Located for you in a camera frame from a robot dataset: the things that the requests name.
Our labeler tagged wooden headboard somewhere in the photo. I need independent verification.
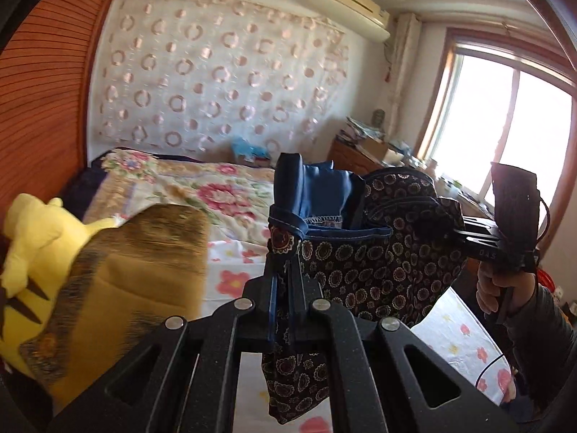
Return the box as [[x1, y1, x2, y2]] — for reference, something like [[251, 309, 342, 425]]
[[0, 0, 131, 253]]

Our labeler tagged cardboard box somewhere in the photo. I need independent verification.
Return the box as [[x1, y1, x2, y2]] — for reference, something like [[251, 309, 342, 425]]
[[358, 137, 389, 158]]

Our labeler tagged wooden-framed window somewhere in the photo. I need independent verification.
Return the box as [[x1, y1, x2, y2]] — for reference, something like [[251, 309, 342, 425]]
[[415, 27, 577, 253]]

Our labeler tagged low wooden cabinet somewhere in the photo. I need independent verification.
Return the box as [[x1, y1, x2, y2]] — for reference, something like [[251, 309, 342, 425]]
[[327, 137, 497, 219]]

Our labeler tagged sheer circle-patterned curtain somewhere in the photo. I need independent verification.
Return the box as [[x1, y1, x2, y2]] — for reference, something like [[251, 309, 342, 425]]
[[92, 0, 350, 163]]

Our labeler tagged dark circle-patterned shirt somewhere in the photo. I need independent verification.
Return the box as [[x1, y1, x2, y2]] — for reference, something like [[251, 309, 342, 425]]
[[261, 152, 467, 425]]

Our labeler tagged white pink-flowered sheet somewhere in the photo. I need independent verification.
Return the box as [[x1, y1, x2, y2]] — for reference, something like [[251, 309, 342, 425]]
[[198, 235, 515, 433]]

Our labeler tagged person's right forearm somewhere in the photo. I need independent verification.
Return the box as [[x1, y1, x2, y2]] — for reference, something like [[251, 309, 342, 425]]
[[502, 280, 575, 398]]

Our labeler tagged yellow plush toy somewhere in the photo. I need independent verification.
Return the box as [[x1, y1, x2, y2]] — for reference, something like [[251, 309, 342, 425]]
[[0, 193, 120, 366]]

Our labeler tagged beige tied window curtain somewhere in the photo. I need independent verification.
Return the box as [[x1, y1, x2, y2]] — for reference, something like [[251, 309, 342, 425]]
[[388, 13, 420, 140]]

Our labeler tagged stack of folded cloths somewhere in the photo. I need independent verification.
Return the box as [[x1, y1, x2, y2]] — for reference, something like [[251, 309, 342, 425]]
[[340, 116, 384, 143]]

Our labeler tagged beige wall air conditioner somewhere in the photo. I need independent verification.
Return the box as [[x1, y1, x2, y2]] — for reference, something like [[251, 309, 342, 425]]
[[311, 0, 391, 43]]

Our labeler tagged brown mustard cushion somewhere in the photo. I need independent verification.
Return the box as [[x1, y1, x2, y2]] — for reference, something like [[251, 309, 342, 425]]
[[18, 203, 212, 413]]

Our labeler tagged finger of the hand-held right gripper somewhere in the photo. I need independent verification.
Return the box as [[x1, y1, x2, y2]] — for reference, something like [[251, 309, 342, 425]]
[[452, 217, 502, 254]]

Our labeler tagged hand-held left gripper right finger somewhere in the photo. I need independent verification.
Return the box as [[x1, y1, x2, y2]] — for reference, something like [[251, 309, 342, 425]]
[[288, 262, 519, 433]]

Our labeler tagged black cable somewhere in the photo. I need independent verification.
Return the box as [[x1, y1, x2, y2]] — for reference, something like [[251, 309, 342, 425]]
[[473, 349, 515, 391]]

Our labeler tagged blue tissue box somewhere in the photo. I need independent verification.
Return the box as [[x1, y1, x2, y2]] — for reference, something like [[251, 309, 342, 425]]
[[231, 139, 272, 167]]

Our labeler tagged person's right hand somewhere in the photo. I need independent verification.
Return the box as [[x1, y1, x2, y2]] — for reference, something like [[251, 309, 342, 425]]
[[477, 259, 537, 317]]

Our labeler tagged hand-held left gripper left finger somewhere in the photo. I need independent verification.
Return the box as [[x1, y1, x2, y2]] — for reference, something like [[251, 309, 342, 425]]
[[49, 275, 277, 433]]

